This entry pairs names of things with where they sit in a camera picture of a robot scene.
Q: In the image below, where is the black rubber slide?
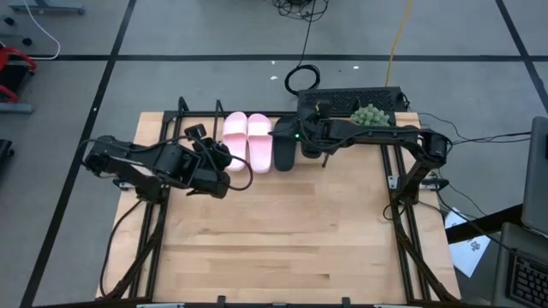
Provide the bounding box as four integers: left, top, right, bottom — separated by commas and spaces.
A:
272, 114, 300, 173
299, 140, 324, 160

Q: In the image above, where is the pink rubber slide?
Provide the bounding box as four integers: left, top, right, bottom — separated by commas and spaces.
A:
247, 112, 274, 175
221, 110, 249, 173

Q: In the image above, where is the black flat bar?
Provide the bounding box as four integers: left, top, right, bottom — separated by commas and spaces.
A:
444, 203, 525, 246

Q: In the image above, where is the white paper sheet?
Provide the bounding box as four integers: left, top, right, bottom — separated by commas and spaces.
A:
444, 206, 492, 280

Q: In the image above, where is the grey metal floor foot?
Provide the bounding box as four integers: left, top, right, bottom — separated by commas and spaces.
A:
0, 102, 35, 116

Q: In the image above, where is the black floor object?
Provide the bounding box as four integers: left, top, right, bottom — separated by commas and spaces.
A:
0, 138, 15, 166

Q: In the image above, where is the grey metal floor bar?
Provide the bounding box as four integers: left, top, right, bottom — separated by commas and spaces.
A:
7, 0, 86, 15

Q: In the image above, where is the grey monitor back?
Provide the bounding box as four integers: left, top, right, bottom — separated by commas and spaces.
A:
519, 115, 548, 238

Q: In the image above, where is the grey laptop black keyboard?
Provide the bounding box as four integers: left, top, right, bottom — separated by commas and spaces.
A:
491, 221, 548, 308

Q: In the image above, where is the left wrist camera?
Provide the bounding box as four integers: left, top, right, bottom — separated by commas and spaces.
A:
183, 122, 209, 141

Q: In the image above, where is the black left wrist camera cable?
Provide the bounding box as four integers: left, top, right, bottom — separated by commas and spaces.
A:
225, 151, 255, 193

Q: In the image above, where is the black aluminium rig frame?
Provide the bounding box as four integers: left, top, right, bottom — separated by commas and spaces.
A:
100, 96, 462, 308

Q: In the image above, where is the black coiled hanging cable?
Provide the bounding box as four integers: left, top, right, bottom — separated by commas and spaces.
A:
283, 0, 322, 97

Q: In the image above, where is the yellow hanging cable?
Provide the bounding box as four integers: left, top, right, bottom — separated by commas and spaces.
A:
384, 0, 414, 88

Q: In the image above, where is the black tangled cable bundle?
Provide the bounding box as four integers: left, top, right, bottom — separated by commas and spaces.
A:
271, 0, 331, 24

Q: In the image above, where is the black left arm base cable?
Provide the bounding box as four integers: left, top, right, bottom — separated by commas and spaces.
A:
98, 198, 145, 299

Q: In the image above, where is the black thin power cable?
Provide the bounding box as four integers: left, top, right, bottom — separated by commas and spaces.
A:
416, 111, 533, 147

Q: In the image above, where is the white floor cable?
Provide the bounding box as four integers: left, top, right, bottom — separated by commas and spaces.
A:
21, 0, 63, 62

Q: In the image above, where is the red metal frame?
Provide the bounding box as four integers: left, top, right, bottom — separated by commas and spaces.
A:
0, 44, 39, 104

